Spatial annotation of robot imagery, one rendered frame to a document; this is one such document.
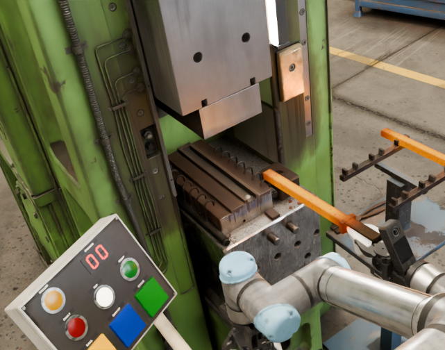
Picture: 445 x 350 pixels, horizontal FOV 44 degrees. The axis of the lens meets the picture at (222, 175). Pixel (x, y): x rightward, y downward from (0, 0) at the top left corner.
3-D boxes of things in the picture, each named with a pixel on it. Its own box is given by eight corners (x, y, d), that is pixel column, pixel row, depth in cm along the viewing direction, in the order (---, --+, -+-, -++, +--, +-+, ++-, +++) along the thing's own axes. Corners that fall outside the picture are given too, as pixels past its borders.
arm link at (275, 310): (316, 296, 102) (280, 262, 110) (266, 326, 98) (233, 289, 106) (318, 323, 106) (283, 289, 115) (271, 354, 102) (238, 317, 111)
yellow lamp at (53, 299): (68, 305, 126) (62, 292, 124) (48, 316, 125) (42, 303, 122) (63, 297, 129) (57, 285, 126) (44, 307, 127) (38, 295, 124)
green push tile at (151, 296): (169, 296, 146) (152, 276, 144) (153, 317, 141) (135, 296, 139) (165, 297, 147) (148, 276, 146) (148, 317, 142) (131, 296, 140)
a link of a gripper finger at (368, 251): (350, 246, 131) (380, 264, 125) (350, 242, 130) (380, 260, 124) (364, 236, 133) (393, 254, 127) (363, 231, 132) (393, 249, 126)
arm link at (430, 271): (425, 284, 115) (450, 264, 118) (407, 272, 118) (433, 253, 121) (423, 307, 119) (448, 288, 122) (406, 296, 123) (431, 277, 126)
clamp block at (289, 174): (301, 190, 184) (300, 175, 181) (281, 202, 181) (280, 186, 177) (278, 176, 193) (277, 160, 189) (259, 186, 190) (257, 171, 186)
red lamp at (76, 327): (90, 332, 129) (85, 320, 126) (72, 343, 127) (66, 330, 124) (85, 323, 131) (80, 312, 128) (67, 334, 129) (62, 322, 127)
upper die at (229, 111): (262, 112, 159) (259, 82, 154) (204, 139, 151) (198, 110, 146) (187, 70, 189) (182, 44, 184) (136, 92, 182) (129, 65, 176)
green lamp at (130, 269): (142, 273, 142) (138, 262, 139) (126, 282, 140) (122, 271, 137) (137, 267, 144) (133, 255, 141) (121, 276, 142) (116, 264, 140)
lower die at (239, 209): (273, 207, 180) (271, 186, 175) (222, 235, 172) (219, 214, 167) (204, 155, 210) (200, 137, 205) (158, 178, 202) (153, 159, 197)
